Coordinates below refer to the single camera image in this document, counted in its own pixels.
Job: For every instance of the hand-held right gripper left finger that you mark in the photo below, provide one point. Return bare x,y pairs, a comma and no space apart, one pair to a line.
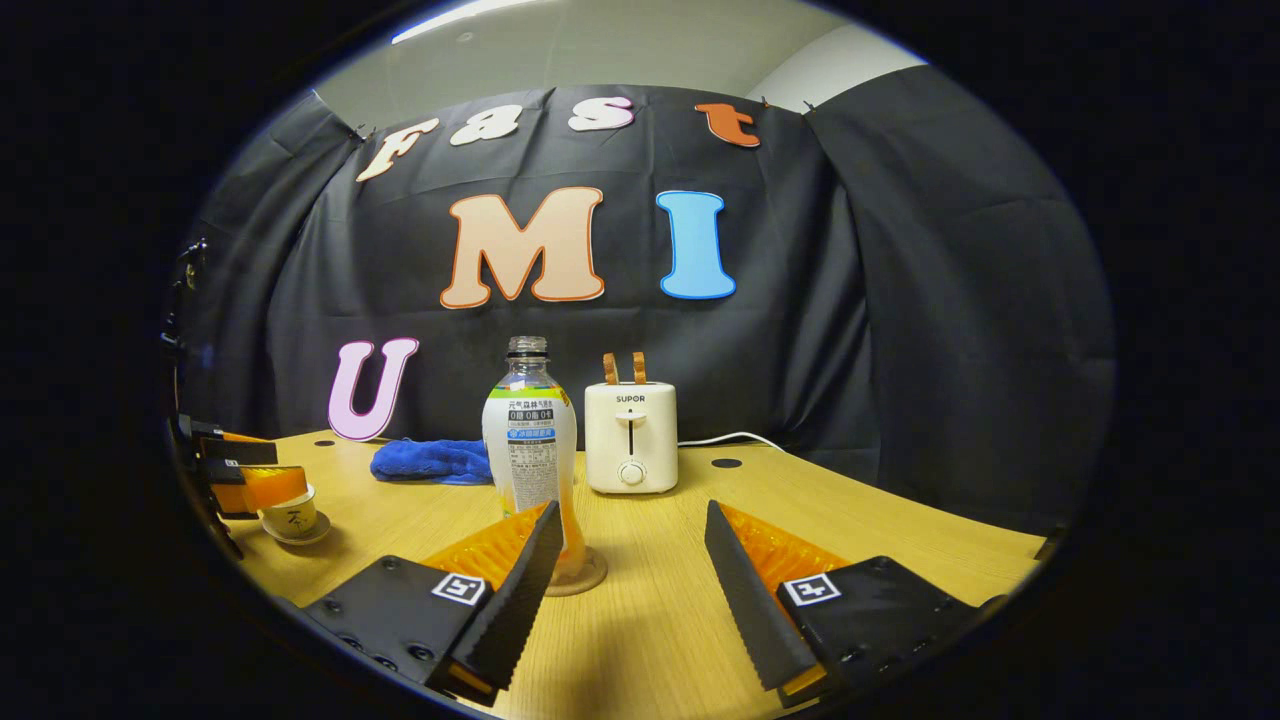
510,610

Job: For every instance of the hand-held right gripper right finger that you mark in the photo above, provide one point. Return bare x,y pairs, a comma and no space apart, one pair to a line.
752,610

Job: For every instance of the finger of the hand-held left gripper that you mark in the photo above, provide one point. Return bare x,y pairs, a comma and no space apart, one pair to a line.
240,452
272,488

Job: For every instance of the yellow ceramic teacup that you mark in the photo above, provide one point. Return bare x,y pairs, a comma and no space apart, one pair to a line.
292,520

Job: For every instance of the black backdrop cloth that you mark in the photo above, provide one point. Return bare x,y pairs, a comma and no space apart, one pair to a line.
850,330

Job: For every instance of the toast slice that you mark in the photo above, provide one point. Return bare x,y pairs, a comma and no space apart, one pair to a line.
610,368
639,367

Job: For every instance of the round wooden coaster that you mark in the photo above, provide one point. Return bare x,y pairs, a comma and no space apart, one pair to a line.
592,575

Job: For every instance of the blue towel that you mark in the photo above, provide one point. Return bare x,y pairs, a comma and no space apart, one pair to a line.
430,462

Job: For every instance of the white toaster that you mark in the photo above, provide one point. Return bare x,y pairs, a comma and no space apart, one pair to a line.
630,430

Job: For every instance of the clear plastic water bottle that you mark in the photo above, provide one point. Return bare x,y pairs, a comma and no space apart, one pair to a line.
530,450

